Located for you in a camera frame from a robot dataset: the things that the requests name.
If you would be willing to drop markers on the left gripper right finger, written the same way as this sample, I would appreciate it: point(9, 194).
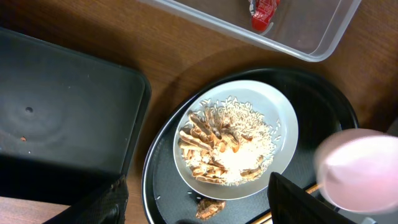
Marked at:
point(290, 204)

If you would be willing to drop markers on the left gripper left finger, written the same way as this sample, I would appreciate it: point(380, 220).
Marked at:
point(105, 205)

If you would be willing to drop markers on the pink shallow bowl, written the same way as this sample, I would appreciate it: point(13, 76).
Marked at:
point(357, 170)

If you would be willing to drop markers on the red snack wrapper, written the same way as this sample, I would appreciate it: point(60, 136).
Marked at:
point(261, 13)

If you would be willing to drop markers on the brown walnut shell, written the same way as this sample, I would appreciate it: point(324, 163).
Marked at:
point(208, 208)

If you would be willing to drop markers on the grey plate with rice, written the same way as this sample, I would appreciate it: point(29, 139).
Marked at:
point(279, 115)

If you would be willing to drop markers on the black rectangular tray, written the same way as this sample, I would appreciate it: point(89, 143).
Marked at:
point(70, 122)

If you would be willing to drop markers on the clear plastic bin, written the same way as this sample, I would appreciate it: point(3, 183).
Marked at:
point(307, 29)

